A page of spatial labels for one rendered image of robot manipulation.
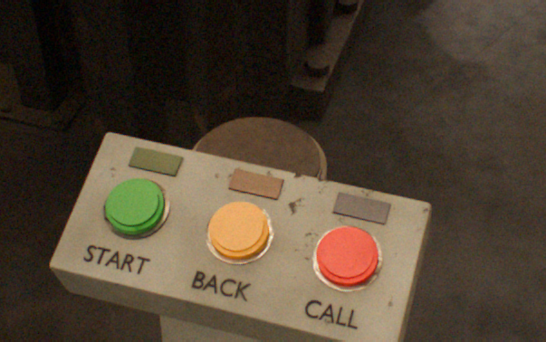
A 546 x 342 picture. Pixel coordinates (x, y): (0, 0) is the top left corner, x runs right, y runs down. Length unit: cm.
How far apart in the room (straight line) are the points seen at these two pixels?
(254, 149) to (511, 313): 67
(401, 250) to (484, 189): 95
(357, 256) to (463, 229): 89
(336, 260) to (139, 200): 14
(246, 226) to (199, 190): 5
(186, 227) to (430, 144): 103
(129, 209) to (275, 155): 20
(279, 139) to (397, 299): 26
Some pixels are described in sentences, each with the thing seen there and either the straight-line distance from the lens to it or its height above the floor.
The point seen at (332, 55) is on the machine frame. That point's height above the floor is 7.
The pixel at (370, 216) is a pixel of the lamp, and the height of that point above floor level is 61.
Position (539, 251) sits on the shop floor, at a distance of 152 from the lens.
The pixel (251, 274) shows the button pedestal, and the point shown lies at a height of 59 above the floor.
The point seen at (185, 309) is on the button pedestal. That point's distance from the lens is 67.
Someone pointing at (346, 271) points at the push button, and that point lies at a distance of 63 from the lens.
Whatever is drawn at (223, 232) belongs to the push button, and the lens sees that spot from 65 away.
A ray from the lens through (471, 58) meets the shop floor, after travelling 186.
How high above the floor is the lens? 108
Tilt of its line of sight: 43 degrees down
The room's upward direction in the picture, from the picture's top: 1 degrees clockwise
